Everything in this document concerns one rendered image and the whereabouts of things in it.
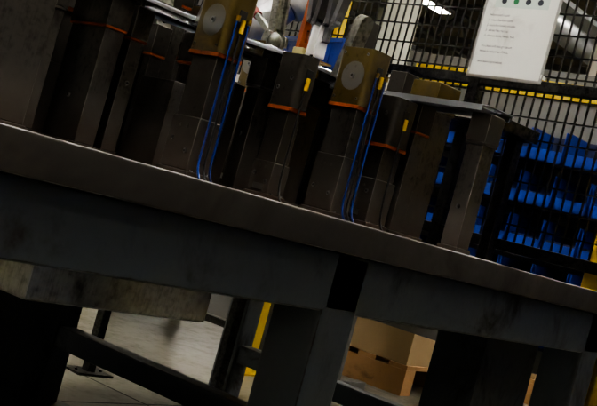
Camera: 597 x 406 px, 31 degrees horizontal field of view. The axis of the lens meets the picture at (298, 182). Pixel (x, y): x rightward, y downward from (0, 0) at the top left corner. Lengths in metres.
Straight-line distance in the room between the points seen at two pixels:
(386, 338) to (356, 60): 3.17
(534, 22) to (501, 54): 0.11
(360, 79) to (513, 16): 0.72
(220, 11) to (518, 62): 1.00
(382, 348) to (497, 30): 2.71
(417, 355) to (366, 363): 0.25
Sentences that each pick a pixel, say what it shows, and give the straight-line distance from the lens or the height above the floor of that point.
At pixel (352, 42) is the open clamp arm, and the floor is 1.06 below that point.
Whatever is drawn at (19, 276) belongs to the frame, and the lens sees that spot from 1.40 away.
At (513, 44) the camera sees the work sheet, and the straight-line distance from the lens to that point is 2.75.
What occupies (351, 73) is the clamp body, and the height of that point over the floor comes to 0.99.
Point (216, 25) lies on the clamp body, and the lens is 1.95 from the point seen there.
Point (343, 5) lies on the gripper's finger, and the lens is 2.36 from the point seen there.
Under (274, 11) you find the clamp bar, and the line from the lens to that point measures 2.49.
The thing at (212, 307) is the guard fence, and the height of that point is 0.21.
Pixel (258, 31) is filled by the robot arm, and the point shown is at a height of 1.13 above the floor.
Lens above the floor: 0.69
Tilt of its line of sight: 2 degrees up
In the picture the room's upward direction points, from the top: 15 degrees clockwise
